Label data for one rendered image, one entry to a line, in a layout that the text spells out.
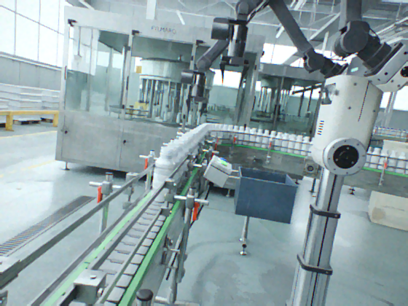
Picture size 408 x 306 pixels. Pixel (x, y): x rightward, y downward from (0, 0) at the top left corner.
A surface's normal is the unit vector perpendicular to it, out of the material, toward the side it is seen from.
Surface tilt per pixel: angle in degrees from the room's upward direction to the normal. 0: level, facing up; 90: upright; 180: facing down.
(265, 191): 90
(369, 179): 90
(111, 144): 90
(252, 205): 90
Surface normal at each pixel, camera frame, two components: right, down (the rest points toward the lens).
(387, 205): -0.37, 0.08
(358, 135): -0.10, 0.32
